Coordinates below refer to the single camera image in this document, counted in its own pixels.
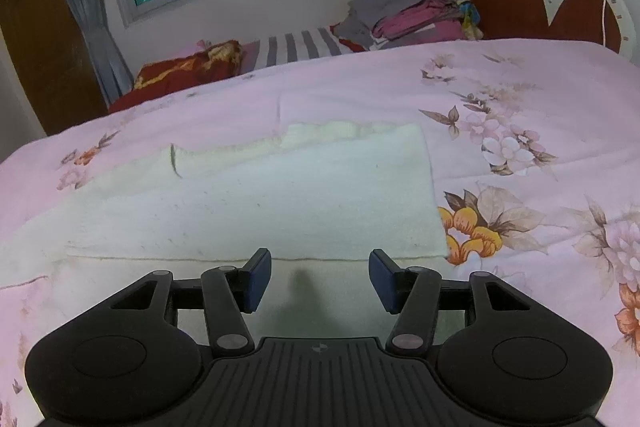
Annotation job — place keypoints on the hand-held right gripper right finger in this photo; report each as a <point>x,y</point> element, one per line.
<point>382,279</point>

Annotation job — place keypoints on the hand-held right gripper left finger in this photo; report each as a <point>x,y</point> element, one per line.
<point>257,282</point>

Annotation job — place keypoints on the white knit sweater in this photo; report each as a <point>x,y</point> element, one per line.
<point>275,197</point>

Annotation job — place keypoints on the pile of folded clothes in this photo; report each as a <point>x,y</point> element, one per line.
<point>400,2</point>

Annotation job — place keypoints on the red patterned blanket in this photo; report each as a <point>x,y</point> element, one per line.
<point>170,74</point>

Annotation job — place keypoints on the pink pillow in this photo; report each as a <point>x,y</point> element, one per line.
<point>251,54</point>

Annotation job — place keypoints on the grey striped pillow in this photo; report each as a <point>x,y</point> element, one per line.
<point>295,47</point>

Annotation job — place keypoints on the pink floral bedsheet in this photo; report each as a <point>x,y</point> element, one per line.
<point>550,107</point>

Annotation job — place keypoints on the grey curtain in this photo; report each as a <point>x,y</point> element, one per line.
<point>95,32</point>

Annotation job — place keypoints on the brown wooden wardrobe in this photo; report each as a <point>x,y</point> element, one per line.
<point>40,47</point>

